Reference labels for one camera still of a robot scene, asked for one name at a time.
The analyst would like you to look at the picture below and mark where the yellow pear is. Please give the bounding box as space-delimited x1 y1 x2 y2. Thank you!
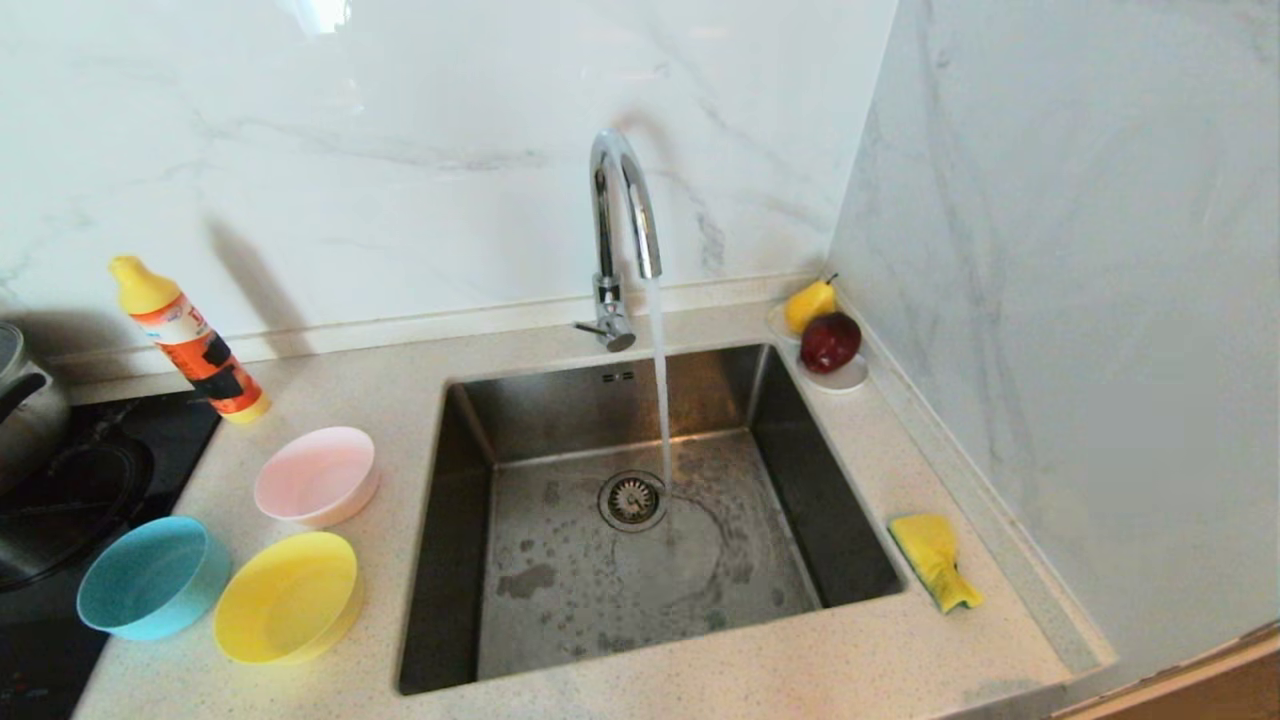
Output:
783 272 839 334

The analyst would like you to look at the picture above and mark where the dark red apple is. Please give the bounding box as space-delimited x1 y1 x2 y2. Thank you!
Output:
800 311 863 374

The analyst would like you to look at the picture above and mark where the stainless steel sink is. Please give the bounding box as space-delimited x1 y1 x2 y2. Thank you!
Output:
397 342 908 697

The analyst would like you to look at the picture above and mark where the yellow green sponge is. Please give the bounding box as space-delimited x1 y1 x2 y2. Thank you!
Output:
889 513 985 613

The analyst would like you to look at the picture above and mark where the black induction cooktop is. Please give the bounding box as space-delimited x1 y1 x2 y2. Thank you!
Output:
0 388 221 720

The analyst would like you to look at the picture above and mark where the small white dish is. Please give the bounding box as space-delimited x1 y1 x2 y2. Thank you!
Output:
767 300 870 393

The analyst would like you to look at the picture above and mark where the yellow plastic bowl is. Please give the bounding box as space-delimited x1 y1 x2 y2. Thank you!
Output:
212 531 363 666

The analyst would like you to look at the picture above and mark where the round metal drain strainer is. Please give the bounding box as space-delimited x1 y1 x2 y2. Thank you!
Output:
598 470 669 533

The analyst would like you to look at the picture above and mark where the chrome gooseneck faucet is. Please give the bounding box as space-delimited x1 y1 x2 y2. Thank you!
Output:
572 127 664 353

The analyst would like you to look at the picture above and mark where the brown wooden panel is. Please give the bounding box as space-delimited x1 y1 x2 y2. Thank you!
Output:
1050 625 1280 720

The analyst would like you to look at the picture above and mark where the orange dish soap bottle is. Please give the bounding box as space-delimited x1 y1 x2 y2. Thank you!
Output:
110 256 273 425

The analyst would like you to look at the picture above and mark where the blue plastic bowl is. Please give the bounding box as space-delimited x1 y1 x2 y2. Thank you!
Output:
76 516 233 642

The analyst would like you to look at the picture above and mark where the stainless steel pot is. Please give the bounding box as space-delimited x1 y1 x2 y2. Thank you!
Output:
0 322 71 496

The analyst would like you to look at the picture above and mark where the pink plastic bowl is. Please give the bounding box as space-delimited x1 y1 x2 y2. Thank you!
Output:
254 426 381 529

